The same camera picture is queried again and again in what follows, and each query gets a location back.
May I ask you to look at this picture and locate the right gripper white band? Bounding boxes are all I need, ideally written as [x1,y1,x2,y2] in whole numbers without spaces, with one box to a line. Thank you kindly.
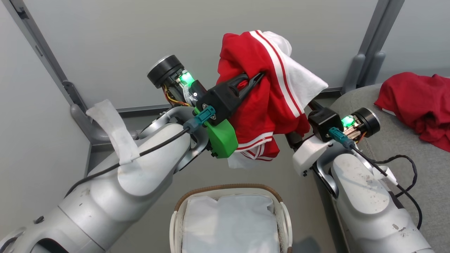
[285,100,381,177]

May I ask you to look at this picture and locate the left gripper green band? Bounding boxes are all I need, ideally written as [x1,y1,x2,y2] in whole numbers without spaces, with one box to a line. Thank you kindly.
[147,54,266,159]

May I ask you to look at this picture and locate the red garment with white stripes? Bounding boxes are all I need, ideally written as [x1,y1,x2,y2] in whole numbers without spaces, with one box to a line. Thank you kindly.
[216,30,329,170]

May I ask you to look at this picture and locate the plain red shirt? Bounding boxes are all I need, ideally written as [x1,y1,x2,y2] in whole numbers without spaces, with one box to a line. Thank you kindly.
[374,72,450,153]

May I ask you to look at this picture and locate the grey fabric sofa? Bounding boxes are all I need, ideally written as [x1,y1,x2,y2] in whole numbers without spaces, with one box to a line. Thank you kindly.
[312,84,450,253]

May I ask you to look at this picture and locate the white laundry basket brown rim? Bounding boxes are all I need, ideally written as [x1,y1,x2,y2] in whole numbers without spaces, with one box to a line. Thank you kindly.
[169,183,293,253]

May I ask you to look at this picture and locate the white fabric basket liner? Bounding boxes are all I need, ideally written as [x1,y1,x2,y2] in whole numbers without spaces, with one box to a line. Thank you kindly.
[182,194,282,253]

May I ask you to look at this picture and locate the white cloth tape strip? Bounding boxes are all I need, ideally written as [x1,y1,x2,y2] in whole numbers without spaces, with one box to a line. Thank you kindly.
[86,99,142,166]

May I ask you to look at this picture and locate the grey curved partition foot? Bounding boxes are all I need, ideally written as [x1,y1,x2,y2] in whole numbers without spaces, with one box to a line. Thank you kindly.
[70,103,138,145]

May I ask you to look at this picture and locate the teal right cable connector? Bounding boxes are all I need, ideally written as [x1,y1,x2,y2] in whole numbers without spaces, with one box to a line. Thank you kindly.
[328,127,356,150]

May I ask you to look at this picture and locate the teal cable connector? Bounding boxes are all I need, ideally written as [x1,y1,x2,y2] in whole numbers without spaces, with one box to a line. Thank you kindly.
[183,105,217,133]
[328,127,356,150]

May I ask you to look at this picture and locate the teal left cable connector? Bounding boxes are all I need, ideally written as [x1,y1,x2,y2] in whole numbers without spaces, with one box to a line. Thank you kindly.
[183,105,217,133]

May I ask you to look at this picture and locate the grey partition double post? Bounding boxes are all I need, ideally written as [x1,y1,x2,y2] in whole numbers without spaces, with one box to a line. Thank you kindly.
[342,0,405,95]

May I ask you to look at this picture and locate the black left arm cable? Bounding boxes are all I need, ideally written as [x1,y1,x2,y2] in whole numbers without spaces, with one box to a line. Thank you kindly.
[65,126,192,198]

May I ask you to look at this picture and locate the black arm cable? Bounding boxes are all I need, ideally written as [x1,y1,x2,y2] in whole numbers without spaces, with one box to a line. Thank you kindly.
[65,126,192,198]
[350,144,423,231]

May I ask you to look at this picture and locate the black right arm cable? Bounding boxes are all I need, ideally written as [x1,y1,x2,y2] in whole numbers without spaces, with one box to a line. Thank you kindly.
[350,144,423,231]

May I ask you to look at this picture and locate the grey partition corner post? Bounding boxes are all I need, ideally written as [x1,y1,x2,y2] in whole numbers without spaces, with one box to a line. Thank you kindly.
[3,0,88,115]

